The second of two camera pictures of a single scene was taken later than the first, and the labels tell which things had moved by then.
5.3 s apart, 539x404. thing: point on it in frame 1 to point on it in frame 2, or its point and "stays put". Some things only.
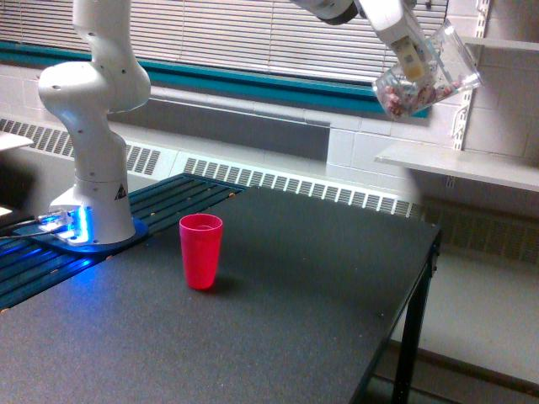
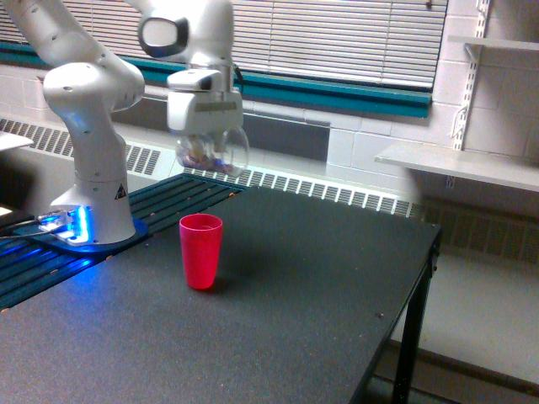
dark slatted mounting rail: x=27 y=268 stays put
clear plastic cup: x=451 y=70 to x=224 y=151
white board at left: x=8 y=140 stays put
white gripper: x=395 y=22 to x=202 y=101
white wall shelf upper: x=522 y=45 stays put
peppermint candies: x=402 y=98 to x=195 y=157
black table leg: x=415 y=326 stays put
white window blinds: x=273 y=34 stays put
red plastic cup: x=201 y=234 stays put
